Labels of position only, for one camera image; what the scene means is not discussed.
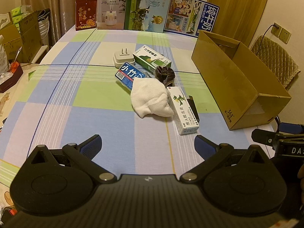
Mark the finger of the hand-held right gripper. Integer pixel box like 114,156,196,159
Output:
251,129,279,146
279,123,303,134

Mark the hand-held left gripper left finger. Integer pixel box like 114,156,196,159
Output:
30,134,117,185

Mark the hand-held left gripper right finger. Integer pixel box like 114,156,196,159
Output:
179,135,272,184

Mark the white ointment box green print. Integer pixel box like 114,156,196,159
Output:
166,86,200,135

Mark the white knitted cloth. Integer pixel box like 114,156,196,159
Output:
130,78,174,118

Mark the dark brown hair scrunchie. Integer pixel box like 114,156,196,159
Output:
153,66,176,87

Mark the green and white small box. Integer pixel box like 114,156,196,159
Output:
132,45,172,73

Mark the checked tablecloth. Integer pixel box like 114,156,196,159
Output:
0,26,281,190

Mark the black lighter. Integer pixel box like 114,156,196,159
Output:
186,95,200,122

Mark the chair with quilted cover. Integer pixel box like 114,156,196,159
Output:
249,35,301,91

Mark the blue plastic pack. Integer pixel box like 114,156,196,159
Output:
115,61,150,91

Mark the white power plug adapter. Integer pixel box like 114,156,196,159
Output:
113,48,135,68

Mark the dark wooden tray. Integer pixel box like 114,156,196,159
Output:
0,62,24,93

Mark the white bucket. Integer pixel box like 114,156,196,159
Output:
35,8,51,47

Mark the brown storage cardboard box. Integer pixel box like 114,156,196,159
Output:
0,11,41,63

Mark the red gift box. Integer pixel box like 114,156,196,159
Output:
75,0,98,31

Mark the blue cartoon milk carton box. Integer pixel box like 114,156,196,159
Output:
164,0,220,38

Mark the white humidifier box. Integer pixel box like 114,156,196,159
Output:
97,0,128,30

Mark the stack of green boxes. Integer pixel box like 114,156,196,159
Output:
11,6,28,29

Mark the green meadow milk carton box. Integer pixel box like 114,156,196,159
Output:
124,0,174,33

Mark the empty wall socket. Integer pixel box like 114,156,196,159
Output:
279,27,291,44

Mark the wall socket with plug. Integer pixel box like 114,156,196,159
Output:
271,22,282,37

